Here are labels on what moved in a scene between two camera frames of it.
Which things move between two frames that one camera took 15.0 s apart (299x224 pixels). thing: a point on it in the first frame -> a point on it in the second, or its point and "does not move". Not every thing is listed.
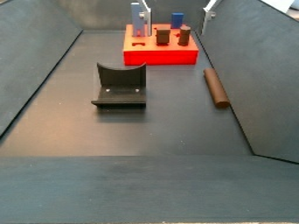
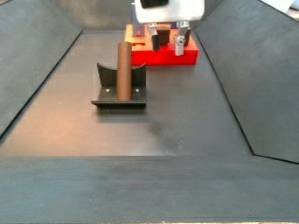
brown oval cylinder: x=218 y=94 -> x=124 y=71
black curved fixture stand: x=121 y=87 does not move
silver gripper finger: x=209 y=15 -> x=168 y=11
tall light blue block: x=137 y=23 does not move
